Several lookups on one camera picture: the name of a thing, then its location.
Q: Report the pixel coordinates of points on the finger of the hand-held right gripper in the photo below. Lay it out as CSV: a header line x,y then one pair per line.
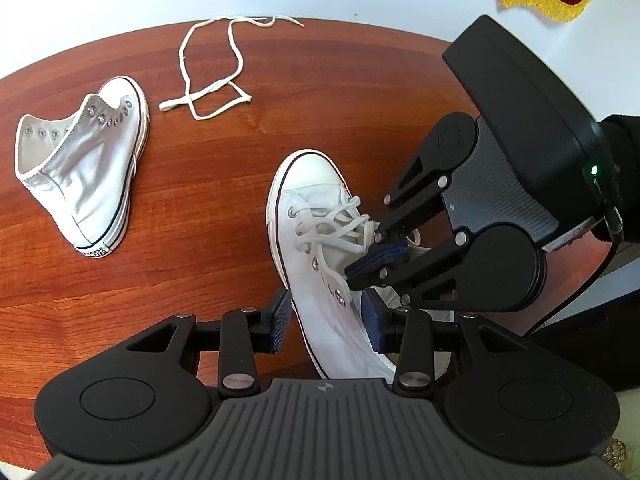
x,y
395,230
370,273

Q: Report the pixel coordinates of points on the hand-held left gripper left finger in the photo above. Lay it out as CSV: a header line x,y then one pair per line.
x,y
280,321

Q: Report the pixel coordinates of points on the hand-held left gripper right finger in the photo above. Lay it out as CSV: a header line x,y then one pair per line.
x,y
371,323

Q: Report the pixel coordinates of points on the white shoelace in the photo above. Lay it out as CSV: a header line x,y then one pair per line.
x,y
170,105
325,221

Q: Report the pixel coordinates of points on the white high-top canvas shoe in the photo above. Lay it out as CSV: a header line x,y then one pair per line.
x,y
310,175
85,185

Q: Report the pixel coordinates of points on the person's right forearm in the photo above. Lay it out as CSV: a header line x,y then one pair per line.
x,y
627,160

